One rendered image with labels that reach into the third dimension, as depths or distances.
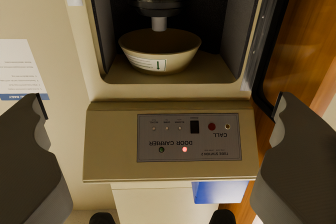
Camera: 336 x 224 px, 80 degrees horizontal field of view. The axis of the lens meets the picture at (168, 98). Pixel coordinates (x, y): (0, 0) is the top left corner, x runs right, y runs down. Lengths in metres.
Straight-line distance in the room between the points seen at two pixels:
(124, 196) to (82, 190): 0.88
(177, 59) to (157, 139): 0.15
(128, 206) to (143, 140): 0.36
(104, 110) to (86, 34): 0.14
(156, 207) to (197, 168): 0.35
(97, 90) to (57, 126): 0.75
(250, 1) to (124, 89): 0.26
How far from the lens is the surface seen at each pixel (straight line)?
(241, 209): 0.70
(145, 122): 0.38
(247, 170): 0.41
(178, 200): 0.68
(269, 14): 0.38
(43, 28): 0.89
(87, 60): 0.38
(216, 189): 0.44
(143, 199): 0.68
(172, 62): 0.39
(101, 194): 1.54
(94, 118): 0.40
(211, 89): 0.40
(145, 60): 0.39
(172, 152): 0.38
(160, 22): 0.39
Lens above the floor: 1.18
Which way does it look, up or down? 34 degrees up
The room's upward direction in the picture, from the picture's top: 179 degrees counter-clockwise
